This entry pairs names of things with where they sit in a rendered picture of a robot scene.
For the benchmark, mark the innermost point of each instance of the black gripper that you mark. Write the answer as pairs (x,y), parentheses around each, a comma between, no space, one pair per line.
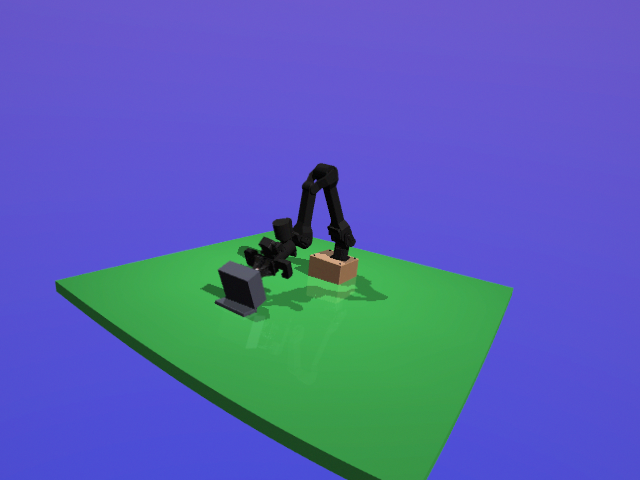
(267,265)

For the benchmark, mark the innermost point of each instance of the dark grey sloped panel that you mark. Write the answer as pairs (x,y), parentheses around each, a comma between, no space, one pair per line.
(243,288)

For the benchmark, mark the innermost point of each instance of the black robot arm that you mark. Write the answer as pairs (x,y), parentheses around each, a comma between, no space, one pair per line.
(301,234)

